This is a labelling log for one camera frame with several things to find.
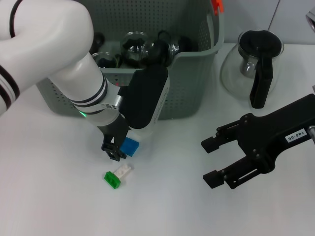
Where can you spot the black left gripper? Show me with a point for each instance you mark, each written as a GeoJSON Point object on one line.
{"type": "Point", "coordinates": [118, 130]}

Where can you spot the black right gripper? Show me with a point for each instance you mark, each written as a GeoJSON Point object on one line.
{"type": "Point", "coordinates": [270, 132]}

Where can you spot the blue building brick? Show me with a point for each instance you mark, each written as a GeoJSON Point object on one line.
{"type": "Point", "coordinates": [130, 147]}

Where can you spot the green building brick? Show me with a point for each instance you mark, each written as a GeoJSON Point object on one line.
{"type": "Point", "coordinates": [112, 180]}

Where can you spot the grey-green perforated storage bin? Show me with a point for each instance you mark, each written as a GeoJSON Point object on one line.
{"type": "Point", "coordinates": [184, 93]}

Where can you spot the white two-stud plate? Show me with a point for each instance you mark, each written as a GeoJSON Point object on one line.
{"type": "Point", "coordinates": [124, 169]}

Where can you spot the black clay teapot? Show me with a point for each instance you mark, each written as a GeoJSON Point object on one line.
{"type": "Point", "coordinates": [99, 39]}

